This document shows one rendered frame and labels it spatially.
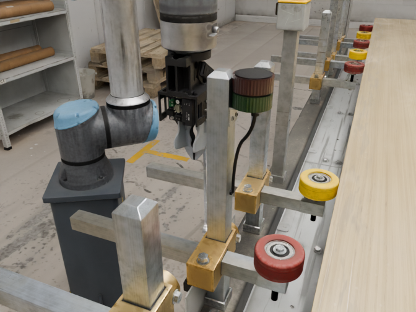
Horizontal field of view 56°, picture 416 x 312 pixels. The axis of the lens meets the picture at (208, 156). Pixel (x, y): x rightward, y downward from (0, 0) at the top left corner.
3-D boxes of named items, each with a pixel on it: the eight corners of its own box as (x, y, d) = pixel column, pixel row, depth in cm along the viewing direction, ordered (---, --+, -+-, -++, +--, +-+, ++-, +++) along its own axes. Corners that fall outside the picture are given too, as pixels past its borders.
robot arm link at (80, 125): (59, 146, 140) (49, 100, 132) (106, 139, 146) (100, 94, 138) (60, 166, 128) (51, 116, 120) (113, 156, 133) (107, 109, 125)
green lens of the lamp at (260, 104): (225, 109, 56) (225, 95, 55) (238, 96, 61) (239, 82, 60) (266, 115, 54) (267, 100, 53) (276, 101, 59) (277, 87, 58)
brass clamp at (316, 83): (307, 88, 170) (308, 77, 168) (312, 80, 181) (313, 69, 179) (321, 90, 168) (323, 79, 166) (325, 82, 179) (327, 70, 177)
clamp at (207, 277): (186, 284, 67) (185, 262, 64) (215, 237, 78) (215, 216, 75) (216, 294, 65) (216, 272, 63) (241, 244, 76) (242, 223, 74)
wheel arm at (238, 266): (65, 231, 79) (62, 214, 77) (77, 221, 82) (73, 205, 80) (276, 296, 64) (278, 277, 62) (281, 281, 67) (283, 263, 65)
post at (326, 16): (308, 117, 184) (322, 10, 161) (309, 115, 186) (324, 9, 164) (316, 119, 182) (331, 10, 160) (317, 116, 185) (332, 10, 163)
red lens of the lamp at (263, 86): (226, 92, 55) (226, 77, 54) (239, 80, 60) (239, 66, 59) (267, 98, 53) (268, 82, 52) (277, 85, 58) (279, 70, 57)
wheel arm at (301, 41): (290, 45, 242) (291, 38, 240) (291, 44, 245) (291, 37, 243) (364, 51, 227) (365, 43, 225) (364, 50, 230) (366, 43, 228)
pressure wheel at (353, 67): (351, 85, 173) (356, 59, 167) (364, 90, 166) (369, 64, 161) (337, 86, 170) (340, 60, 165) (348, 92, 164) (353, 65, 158)
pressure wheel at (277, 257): (244, 308, 65) (248, 256, 60) (258, 275, 72) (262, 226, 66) (292, 324, 63) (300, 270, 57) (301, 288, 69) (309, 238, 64)
